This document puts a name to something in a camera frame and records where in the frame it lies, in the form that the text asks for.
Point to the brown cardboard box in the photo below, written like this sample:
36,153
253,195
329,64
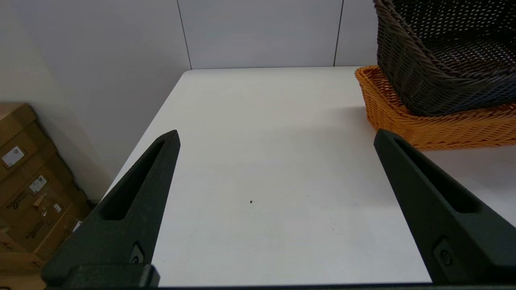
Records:
14,257
48,225
32,189
16,133

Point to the orange wicker basket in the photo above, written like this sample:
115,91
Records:
443,129

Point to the dark brown wicker basket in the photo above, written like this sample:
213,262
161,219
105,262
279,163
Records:
427,80

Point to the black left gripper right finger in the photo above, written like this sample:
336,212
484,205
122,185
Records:
439,217

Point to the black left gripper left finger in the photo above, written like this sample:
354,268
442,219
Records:
137,213

